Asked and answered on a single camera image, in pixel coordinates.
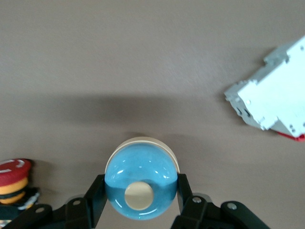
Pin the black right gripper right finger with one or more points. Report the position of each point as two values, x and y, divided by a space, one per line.
202 212

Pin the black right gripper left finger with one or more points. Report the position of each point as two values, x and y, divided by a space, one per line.
71 212

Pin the light blue call bell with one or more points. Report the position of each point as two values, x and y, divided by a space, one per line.
140 167

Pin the red yellow emergency stop button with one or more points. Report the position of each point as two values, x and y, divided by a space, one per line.
12 171

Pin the white circuit breaker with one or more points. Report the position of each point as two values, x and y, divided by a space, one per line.
274 95

